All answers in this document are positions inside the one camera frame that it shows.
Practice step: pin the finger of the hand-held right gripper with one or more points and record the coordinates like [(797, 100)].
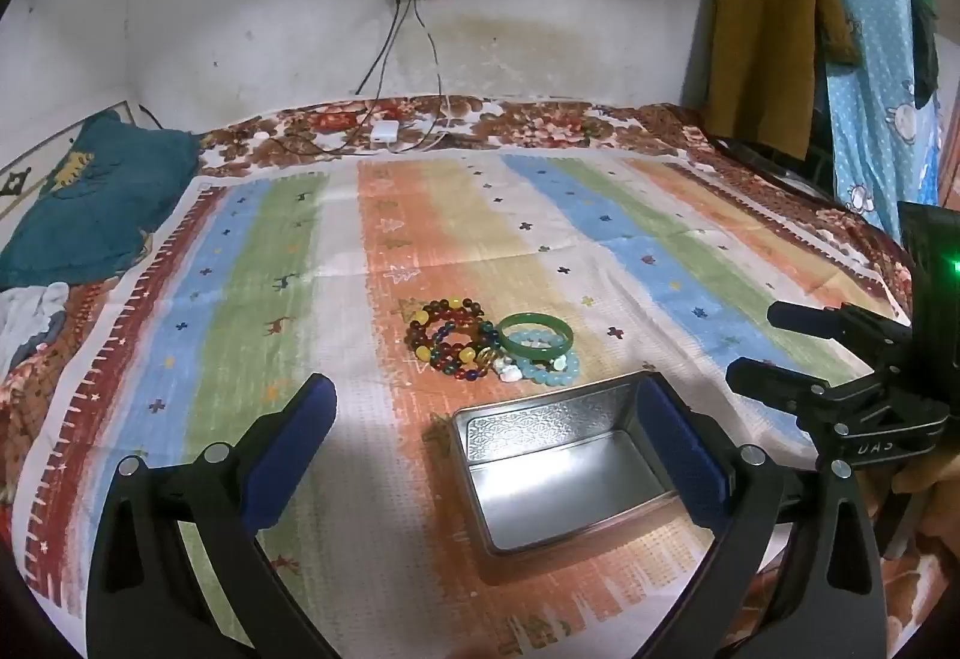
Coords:
[(817, 322), (780, 385)]

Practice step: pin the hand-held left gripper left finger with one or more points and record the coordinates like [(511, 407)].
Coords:
[(292, 449)]

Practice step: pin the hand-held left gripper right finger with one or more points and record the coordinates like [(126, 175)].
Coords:
[(682, 456)]

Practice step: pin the silver metal tin box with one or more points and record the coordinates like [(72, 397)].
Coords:
[(570, 479)]

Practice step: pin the green jade bangle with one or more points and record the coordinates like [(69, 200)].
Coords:
[(536, 355)]

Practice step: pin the striped colourful blanket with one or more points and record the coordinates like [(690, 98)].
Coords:
[(300, 269)]

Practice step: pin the blue dotted sheet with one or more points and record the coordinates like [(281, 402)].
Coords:
[(870, 104)]

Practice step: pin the dark green garment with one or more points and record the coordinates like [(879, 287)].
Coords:
[(926, 52)]

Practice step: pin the white crumpled cloth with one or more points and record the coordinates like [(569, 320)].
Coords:
[(30, 322)]

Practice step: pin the mustard yellow jacket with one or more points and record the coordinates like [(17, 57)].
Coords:
[(765, 29)]

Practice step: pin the teal pillow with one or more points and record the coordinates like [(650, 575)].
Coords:
[(97, 202)]

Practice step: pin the white charger block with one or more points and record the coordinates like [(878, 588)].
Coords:
[(385, 131)]

